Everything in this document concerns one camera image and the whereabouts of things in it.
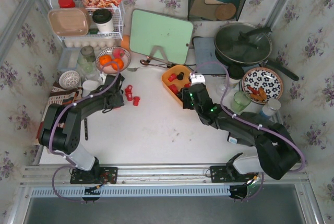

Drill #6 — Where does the black coffee capsule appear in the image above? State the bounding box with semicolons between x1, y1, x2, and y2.
176;92;183;100
176;72;184;80

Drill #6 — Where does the orange plastic storage basket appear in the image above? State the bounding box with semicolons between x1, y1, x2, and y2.
161;65;192;106

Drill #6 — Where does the green translucent cup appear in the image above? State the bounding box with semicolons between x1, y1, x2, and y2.
231;91;251;113

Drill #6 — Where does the grey cloth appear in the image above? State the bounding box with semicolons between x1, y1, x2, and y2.
240;112;276;125

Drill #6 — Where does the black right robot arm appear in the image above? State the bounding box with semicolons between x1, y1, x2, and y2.
181;84;305;180

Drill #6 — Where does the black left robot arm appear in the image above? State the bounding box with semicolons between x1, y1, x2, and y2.
38;74;124;171

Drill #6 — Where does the bowl with fruit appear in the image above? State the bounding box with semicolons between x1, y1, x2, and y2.
95;47;132;74

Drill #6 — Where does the clear glass jar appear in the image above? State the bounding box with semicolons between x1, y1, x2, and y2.
78;45;97;78

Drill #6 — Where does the grey induction cooker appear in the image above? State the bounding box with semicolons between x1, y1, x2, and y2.
192;36;226;75

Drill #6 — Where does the metal spoon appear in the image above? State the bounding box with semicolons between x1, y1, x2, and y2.
126;61;173;72

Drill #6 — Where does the white strainer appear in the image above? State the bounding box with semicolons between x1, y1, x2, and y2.
58;70;80;89

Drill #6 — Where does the striped red cloth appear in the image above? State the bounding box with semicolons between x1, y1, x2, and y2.
39;82;83;131

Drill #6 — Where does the egg tray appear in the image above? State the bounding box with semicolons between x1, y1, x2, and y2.
64;39;118;50

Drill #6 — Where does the small cup black lid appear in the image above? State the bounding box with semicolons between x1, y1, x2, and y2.
227;65;245;87

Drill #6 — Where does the clear blue rimmed container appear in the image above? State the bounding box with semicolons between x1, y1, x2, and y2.
57;48;80;73

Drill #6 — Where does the green cutting board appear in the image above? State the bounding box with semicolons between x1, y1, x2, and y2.
129;9;194;65

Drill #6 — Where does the blue flower patterned plate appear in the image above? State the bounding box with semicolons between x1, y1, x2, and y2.
242;67;283;105

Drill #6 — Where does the white cup black lid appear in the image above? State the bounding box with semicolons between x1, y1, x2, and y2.
92;8;114;33

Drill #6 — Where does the white blue bottle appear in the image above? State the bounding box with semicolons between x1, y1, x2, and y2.
259;98;281;119

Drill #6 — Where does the black frying pan with lid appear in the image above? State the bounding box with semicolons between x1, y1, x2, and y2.
213;22;299;81

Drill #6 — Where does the beige plastic container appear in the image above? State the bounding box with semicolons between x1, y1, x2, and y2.
47;7;90;37

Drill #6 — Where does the black mesh organizer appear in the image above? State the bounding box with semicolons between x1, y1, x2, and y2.
187;0;246;21

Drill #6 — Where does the red lidded jar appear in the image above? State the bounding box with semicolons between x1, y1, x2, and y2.
58;0;76;8

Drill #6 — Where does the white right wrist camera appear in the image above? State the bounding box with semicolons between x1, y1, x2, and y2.
189;73;206;86

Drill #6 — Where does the white wire rack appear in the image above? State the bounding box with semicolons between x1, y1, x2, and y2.
49;0;125;42

